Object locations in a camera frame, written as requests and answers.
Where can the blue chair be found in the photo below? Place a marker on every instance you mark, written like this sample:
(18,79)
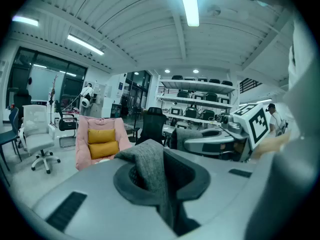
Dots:
(7,136)

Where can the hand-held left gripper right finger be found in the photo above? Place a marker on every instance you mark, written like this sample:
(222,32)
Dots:
(225,191)

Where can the person's right forearm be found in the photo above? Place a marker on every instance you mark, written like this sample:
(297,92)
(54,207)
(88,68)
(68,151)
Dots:
(272,142)

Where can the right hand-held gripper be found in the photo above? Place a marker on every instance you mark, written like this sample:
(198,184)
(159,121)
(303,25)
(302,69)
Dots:
(257,124)

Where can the white office chair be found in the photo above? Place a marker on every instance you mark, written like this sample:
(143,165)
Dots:
(37,134)

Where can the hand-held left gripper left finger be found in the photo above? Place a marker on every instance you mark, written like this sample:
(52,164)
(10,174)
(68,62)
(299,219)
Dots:
(95,184)

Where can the black chrome-frame visitor chair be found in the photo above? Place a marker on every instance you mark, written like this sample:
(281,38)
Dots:
(67,124)

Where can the grey cloth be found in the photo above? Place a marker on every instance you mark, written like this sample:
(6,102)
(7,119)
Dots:
(150,164)

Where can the black mesh office chair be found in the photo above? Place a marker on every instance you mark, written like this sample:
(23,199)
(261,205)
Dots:
(152,124)

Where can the black high-back office chair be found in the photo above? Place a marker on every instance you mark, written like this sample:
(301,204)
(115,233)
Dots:
(22,100)

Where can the blue wall poster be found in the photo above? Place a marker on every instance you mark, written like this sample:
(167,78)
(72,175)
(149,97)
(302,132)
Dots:
(121,87)

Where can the ceiling tube light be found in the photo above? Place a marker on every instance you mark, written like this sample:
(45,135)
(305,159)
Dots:
(190,6)
(25,21)
(85,44)

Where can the yellow cushion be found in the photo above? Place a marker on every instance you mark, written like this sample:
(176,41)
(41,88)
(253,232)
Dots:
(103,150)
(101,135)

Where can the group of shelved black-white devices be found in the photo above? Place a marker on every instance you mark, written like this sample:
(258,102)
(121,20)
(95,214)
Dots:
(191,112)

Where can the black-framed window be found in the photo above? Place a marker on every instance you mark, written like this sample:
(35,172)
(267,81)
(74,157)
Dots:
(45,81)

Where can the white cabinet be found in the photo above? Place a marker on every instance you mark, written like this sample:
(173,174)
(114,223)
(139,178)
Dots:
(108,107)

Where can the pink cloth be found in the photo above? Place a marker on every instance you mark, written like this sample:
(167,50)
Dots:
(82,144)

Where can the grey tall cabinet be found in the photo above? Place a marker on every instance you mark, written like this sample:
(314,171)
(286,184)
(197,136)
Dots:
(99,101)

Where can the black-framed glass door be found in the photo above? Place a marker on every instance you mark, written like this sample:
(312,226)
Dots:
(140,84)

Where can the black balcony railing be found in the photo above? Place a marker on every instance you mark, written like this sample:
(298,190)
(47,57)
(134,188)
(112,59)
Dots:
(250,85)

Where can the white round worn pack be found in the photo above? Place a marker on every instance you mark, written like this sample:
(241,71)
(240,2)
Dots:
(86,102)

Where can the wooden coat rack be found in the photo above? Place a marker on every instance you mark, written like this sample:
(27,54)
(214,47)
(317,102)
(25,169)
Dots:
(51,101)

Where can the white metal shelf rack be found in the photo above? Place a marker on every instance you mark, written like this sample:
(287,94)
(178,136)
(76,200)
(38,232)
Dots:
(195,85)

